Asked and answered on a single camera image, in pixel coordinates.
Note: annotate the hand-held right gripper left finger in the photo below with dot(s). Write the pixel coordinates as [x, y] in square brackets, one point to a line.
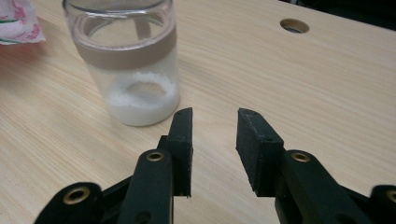
[149, 186]

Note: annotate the white plastic bag red print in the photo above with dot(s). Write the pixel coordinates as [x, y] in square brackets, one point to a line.
[18, 25]

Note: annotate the clear jar with tan band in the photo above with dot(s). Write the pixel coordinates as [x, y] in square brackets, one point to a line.
[140, 105]

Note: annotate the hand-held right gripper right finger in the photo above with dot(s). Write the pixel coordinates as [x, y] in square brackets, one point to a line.
[299, 186]

